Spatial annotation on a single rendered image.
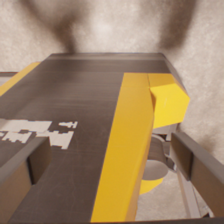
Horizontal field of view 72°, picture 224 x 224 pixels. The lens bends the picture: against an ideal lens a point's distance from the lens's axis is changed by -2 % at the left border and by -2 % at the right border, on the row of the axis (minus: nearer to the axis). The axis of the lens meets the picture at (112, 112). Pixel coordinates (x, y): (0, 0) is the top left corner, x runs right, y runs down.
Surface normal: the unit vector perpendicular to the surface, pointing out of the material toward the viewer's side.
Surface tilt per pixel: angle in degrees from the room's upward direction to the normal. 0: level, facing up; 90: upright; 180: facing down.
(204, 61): 0
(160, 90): 22
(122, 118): 90
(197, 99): 0
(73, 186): 90
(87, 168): 90
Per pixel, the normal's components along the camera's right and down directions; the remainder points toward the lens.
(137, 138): -0.03, -0.79
